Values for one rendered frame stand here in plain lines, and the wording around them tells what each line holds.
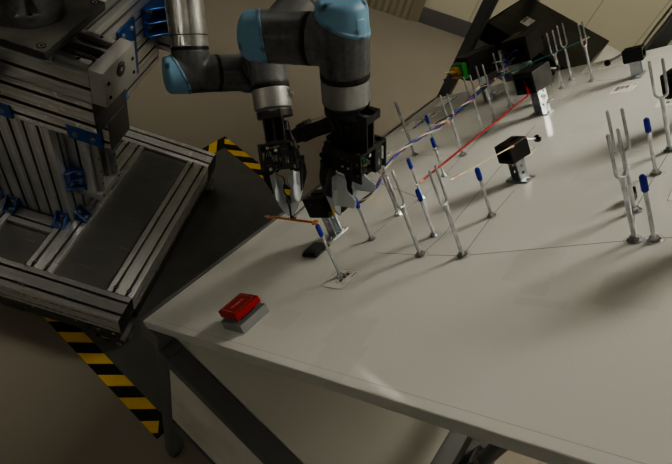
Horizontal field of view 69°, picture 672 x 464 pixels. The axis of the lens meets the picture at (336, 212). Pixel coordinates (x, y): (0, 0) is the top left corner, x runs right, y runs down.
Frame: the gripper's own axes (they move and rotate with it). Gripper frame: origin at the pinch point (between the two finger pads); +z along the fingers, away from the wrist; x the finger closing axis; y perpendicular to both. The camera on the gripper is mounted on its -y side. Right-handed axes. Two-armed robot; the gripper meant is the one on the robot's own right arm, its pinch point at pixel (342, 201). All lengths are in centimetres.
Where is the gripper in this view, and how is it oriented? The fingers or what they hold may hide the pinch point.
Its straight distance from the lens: 89.6
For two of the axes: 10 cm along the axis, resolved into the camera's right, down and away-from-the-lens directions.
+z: 0.6, 7.8, 6.2
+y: 7.8, 3.5, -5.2
